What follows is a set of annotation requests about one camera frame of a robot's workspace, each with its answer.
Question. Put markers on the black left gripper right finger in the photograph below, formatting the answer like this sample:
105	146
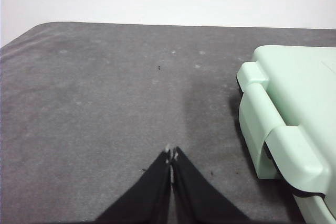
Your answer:
194	197

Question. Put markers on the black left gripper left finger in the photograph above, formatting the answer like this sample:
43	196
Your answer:
149	197

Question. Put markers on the mint green hinged griddle lid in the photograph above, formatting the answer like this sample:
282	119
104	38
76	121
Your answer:
302	90

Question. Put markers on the mint green breakfast machine base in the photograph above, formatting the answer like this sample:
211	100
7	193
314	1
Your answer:
252	124

